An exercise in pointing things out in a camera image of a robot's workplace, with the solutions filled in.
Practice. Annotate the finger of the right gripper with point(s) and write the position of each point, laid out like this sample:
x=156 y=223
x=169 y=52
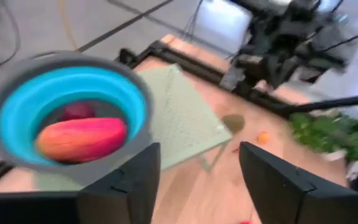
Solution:
x=280 y=73
x=236 y=77

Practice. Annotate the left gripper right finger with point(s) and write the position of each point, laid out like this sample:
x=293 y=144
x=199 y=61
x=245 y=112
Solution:
x=306 y=205

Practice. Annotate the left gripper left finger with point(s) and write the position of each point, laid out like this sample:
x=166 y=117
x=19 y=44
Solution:
x=73 y=208

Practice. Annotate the brown-green kiwi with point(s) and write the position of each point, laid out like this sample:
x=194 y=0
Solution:
x=233 y=123

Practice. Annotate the orange-red mango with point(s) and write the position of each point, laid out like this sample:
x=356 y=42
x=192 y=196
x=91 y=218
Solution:
x=79 y=140

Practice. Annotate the dark red plum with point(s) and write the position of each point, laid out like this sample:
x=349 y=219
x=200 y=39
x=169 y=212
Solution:
x=78 y=111

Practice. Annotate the blue collapsible bowl grey rim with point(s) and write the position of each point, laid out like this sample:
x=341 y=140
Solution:
x=17 y=124

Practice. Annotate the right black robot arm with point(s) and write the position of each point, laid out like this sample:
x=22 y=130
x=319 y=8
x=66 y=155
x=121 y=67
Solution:
x=325 y=53

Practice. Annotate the small orange pepper with stem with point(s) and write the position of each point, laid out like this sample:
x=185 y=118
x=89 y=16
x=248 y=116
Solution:
x=263 y=137

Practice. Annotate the green perforated metal stand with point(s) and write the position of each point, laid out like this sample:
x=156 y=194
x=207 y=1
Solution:
x=182 y=118

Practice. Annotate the green artificial plant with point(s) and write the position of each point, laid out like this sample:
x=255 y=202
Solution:
x=328 y=133

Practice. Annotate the black aluminium rig frame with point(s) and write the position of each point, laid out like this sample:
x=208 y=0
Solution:
x=197 y=68

